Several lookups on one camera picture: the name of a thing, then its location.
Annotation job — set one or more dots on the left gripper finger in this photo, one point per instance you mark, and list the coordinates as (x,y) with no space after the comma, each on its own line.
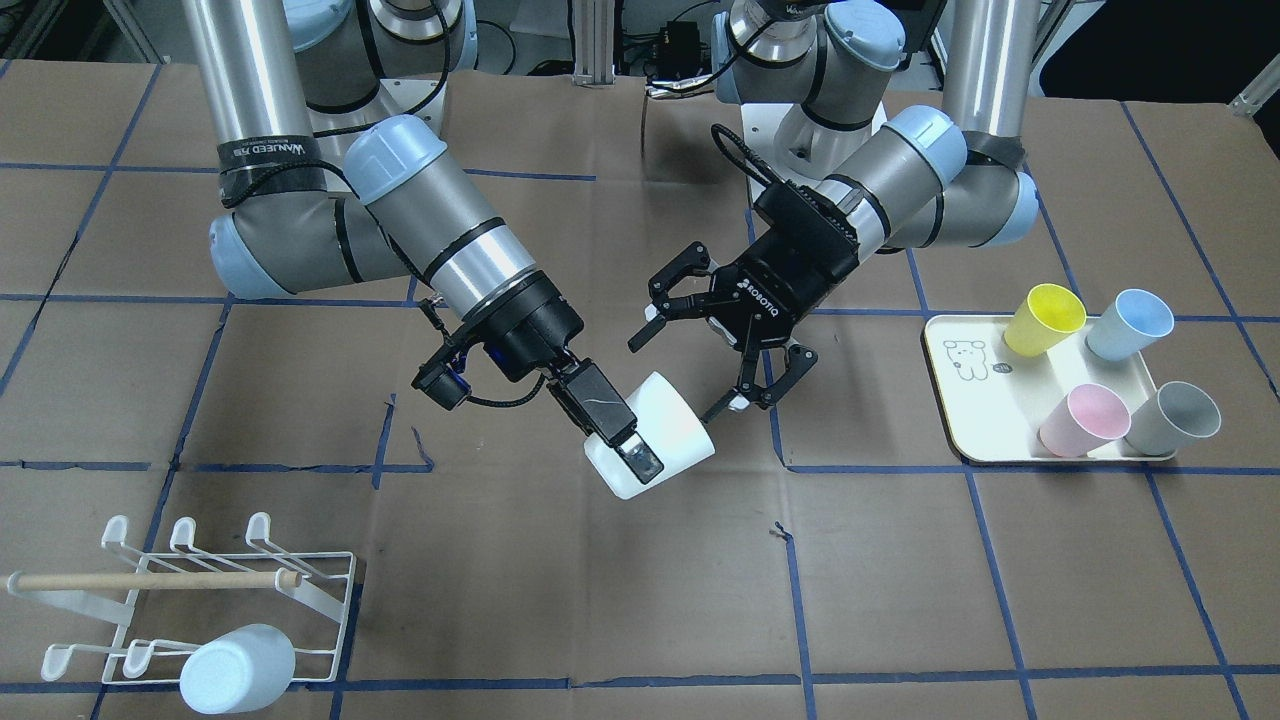
(747,391)

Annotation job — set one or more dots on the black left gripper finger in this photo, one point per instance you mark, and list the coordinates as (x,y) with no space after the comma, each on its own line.
(694,261)

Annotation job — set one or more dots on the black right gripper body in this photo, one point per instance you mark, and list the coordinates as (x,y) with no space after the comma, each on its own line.
(535,325)

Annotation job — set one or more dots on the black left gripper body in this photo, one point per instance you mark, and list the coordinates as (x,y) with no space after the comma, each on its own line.
(775,290)

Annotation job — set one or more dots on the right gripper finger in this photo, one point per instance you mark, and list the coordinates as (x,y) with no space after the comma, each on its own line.
(594,406)

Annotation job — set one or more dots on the cream plastic cup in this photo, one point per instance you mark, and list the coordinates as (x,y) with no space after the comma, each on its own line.
(667,425)

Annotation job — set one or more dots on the light blue plastic cup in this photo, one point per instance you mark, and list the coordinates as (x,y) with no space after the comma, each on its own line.
(241,671)

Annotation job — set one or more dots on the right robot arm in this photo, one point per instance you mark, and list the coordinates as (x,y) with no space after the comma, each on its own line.
(397,204)

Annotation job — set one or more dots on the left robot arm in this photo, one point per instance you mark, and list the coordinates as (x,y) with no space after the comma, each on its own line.
(838,190)

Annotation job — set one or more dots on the yellow plastic cup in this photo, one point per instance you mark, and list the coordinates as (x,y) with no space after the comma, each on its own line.
(1047,316)

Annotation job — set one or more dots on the pink plastic cup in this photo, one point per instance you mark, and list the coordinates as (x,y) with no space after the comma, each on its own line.
(1088,417)

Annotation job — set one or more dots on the grey plastic cup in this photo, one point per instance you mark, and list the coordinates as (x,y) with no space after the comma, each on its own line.
(1178,415)

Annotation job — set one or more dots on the cream serving tray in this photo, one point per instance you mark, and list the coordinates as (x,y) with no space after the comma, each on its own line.
(994,400)

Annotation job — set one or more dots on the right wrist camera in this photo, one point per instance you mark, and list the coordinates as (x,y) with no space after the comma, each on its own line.
(442,384)

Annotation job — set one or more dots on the aluminium frame post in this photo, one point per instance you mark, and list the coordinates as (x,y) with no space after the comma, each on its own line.
(593,33)

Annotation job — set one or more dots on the white wire cup rack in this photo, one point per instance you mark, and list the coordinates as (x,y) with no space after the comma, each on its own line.
(161,606)

